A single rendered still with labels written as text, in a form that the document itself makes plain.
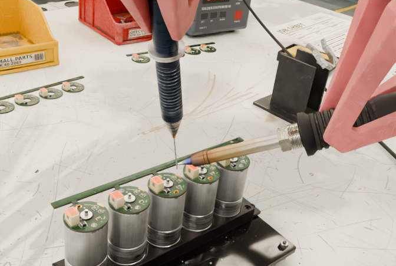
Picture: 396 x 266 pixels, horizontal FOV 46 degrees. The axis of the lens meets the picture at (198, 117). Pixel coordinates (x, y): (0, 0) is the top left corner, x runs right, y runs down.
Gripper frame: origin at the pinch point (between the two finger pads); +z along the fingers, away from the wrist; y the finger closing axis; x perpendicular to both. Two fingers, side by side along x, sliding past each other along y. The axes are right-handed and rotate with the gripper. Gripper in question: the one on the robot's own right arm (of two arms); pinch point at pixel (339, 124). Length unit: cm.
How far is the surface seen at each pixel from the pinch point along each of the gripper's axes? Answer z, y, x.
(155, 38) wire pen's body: 0.4, 4.5, -10.9
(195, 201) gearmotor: 10.5, -1.5, -2.3
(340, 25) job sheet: 5, -65, 19
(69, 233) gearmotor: 12.6, 4.3, -8.5
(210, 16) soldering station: 13.0, -47.2, -3.6
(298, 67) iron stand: 5.3, -24.8, 4.6
